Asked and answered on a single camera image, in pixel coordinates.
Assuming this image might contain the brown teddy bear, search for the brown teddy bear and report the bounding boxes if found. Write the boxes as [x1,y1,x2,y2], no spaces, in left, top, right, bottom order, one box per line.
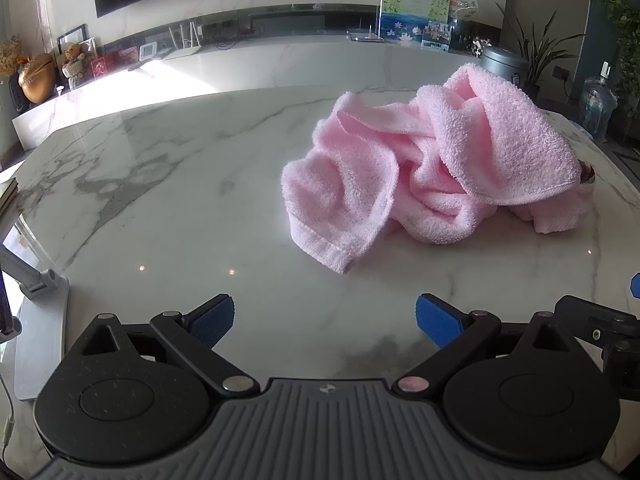
[61,42,88,91]

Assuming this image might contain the small framed photo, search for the small framed photo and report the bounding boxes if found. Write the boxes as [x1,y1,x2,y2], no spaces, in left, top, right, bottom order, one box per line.
[421,20,451,51]

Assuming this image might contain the white cable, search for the white cable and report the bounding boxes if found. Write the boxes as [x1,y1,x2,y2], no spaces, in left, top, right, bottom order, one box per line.
[0,375,16,448]

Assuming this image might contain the potted long-leaf plant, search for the potted long-leaf plant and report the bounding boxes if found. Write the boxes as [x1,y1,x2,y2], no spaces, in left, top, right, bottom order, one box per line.
[495,2,586,103]

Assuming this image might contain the leafy green plant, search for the leafy green plant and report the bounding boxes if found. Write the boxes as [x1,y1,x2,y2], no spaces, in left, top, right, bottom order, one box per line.
[602,0,640,111]

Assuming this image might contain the clear water bottle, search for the clear water bottle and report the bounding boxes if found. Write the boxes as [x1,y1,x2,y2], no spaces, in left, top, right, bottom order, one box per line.
[580,60,620,142]

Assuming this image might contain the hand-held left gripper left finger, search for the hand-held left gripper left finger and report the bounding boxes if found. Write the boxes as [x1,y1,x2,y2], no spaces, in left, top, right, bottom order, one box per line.
[69,294,261,397]

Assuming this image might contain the black tangled cables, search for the black tangled cables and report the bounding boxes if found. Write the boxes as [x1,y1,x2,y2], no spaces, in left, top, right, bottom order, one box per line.
[202,22,266,52]

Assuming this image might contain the grey metal stand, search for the grey metal stand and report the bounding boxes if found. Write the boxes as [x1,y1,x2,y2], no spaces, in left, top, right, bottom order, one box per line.
[0,242,71,402]

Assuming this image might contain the black picture frame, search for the black picture frame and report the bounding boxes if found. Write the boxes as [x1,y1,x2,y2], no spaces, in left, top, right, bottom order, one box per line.
[56,24,88,56]

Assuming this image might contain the round paper fan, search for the round paper fan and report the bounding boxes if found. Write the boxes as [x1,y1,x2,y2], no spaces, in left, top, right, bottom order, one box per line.
[446,0,480,21]

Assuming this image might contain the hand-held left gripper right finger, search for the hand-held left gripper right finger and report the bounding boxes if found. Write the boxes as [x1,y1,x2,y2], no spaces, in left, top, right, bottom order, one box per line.
[392,293,581,401]

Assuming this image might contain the red greeting card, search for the red greeting card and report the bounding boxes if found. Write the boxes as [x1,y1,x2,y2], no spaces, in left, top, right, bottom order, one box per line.
[91,56,117,81]

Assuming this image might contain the white router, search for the white router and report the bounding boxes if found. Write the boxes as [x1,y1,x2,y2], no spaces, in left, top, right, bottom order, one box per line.
[165,22,203,59]

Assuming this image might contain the pink towel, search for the pink towel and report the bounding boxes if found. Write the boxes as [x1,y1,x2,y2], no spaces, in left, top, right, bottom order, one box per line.
[281,62,598,275]

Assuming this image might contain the golden ball ornament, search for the golden ball ornament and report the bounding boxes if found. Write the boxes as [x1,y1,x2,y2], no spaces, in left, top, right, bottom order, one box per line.
[18,52,57,105]

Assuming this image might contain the dried flower bunch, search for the dried flower bunch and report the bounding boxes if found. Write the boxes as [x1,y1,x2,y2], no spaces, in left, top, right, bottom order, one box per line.
[0,35,25,77]

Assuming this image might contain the grey metal tin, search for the grey metal tin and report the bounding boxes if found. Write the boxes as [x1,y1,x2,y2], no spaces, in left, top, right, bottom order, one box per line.
[481,45,530,86]

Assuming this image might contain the lotus pond painting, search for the lotus pond painting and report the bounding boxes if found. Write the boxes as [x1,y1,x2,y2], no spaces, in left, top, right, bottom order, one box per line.
[378,0,451,45]

